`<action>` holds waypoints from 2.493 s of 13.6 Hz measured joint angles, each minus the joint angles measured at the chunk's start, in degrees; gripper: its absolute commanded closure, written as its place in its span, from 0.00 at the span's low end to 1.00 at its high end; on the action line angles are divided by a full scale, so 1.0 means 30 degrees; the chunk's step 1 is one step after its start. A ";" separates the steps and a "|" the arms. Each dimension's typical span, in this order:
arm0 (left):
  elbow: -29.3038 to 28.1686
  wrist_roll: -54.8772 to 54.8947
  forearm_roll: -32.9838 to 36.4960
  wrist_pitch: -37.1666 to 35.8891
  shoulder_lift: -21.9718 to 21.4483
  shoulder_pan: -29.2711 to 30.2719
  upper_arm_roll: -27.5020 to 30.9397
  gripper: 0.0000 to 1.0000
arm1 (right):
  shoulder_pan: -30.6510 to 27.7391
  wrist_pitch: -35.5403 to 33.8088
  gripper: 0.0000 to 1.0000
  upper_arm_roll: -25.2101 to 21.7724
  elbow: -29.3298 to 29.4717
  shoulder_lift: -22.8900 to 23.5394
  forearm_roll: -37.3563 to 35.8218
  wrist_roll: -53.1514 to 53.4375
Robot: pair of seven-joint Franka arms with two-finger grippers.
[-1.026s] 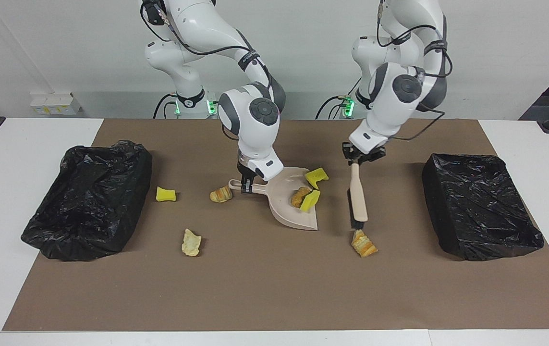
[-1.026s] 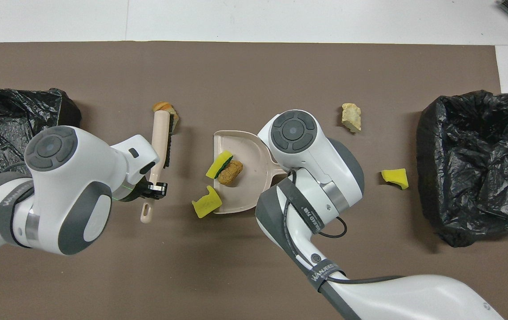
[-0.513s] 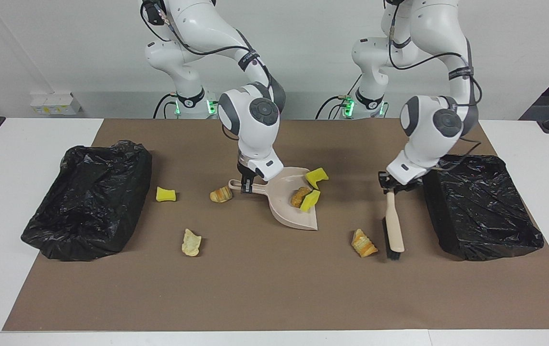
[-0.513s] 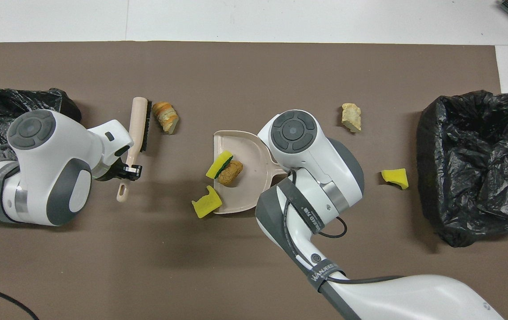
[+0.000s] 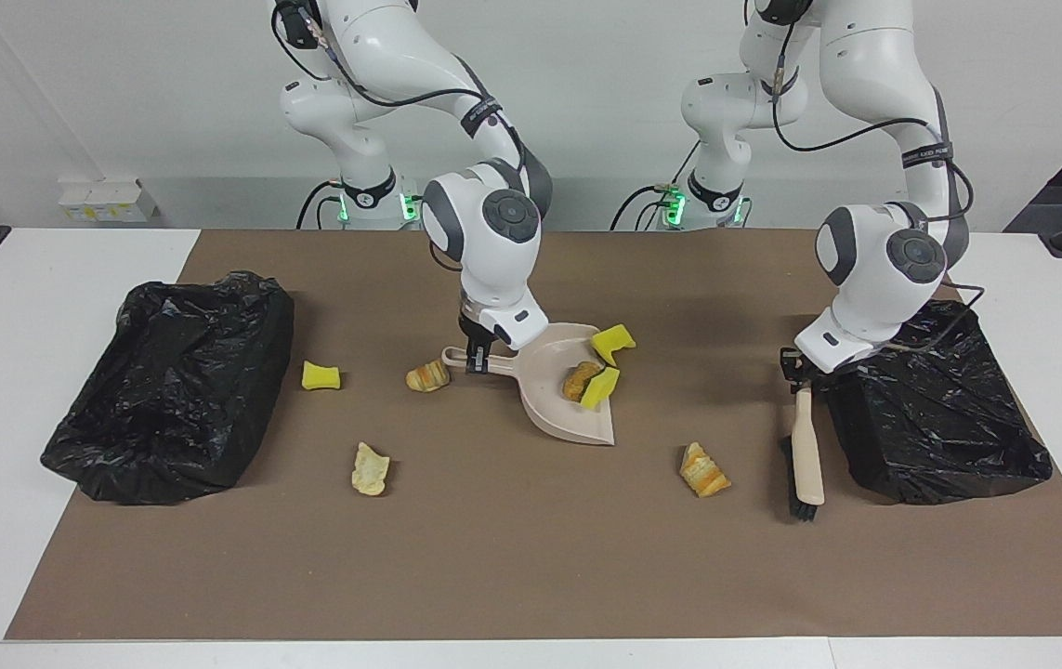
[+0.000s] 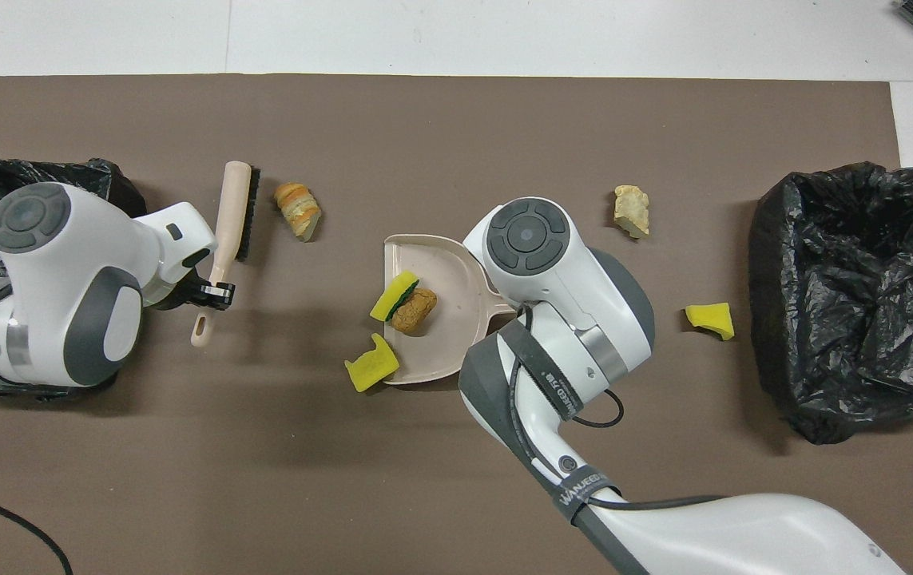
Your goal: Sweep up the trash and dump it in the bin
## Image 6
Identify pale cream bread piece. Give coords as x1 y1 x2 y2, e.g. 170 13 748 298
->
613 185 652 240

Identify beige plastic dustpan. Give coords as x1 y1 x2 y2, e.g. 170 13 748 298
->
383 233 517 386

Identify large orange striped bread chunk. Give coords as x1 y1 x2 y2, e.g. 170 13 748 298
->
274 182 323 243

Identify large brown table mat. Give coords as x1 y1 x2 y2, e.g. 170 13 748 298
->
0 74 913 575

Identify small yellow sponge wedge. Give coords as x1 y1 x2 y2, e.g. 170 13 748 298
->
685 302 736 342

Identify brown round bread roll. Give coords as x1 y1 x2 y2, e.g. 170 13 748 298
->
390 288 438 335

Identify beige hand brush black bristles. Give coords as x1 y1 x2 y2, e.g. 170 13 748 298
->
190 161 261 348

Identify notched yellow sponge piece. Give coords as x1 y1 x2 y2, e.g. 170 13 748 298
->
344 333 401 393

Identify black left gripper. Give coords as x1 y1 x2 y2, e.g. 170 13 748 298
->
151 270 236 311

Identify yellow green scrub sponge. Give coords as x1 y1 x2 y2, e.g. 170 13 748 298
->
369 271 421 323

